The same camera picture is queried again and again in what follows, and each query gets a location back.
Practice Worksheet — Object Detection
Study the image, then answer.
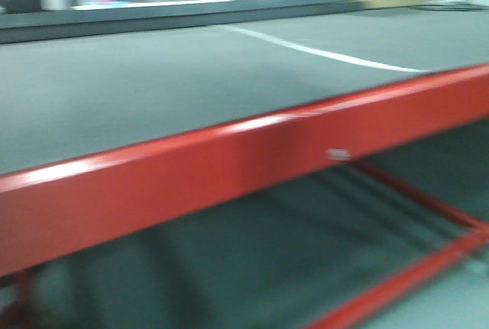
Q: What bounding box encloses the black shelf rear rail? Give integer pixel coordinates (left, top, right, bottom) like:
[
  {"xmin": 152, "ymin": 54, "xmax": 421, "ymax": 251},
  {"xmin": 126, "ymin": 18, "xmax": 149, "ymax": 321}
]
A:
[{"xmin": 1, "ymin": 0, "xmax": 364, "ymax": 44}]

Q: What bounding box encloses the red lower shelf frame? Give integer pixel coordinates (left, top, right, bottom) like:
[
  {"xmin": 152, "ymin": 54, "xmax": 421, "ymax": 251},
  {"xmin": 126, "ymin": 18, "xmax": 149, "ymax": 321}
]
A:
[{"xmin": 308, "ymin": 165, "xmax": 488, "ymax": 328}]

